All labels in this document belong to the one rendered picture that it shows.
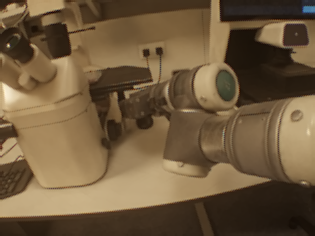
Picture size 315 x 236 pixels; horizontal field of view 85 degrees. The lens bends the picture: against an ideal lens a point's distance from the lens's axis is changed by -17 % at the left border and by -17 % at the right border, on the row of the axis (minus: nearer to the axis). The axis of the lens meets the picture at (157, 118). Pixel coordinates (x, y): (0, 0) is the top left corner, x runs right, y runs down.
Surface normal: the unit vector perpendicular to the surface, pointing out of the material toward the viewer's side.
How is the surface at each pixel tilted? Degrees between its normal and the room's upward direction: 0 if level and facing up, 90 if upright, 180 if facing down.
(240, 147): 79
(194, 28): 90
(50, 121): 90
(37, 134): 91
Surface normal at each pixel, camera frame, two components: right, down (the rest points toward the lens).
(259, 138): -0.92, -0.09
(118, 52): 0.10, 0.44
